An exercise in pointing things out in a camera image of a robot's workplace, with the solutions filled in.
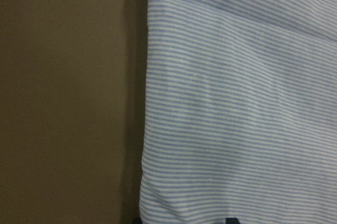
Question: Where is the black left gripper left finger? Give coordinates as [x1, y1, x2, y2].
[132, 217, 142, 224]

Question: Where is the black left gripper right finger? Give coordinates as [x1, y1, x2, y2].
[225, 217, 240, 224]

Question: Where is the light blue striped shirt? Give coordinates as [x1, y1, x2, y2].
[139, 0, 336, 223]

